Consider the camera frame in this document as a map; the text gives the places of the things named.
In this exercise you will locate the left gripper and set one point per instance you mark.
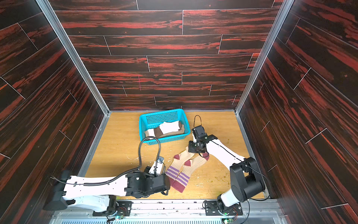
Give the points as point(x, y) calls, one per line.
point(147, 175)

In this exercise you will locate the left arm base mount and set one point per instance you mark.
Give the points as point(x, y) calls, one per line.
point(118, 208)

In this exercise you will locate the purple striped sock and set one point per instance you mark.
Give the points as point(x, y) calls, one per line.
point(178, 161)
point(190, 166)

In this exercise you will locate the metal front rail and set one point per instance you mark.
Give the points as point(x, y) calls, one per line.
point(186, 211)

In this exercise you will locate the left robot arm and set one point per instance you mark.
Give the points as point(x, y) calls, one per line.
point(100, 194)

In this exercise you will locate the tan ribbed sock front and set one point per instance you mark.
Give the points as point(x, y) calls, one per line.
point(158, 133)

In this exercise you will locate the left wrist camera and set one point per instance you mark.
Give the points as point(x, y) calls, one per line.
point(157, 167)

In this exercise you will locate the white brown striped sock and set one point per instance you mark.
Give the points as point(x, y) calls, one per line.
point(168, 126)

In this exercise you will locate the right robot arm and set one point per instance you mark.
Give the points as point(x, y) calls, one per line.
point(245, 179)

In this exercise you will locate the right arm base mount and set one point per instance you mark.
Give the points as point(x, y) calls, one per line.
point(216, 208)

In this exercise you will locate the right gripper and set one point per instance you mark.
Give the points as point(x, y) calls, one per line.
point(196, 145)

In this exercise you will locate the turquoise plastic basket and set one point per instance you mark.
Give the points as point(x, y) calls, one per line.
point(153, 120)

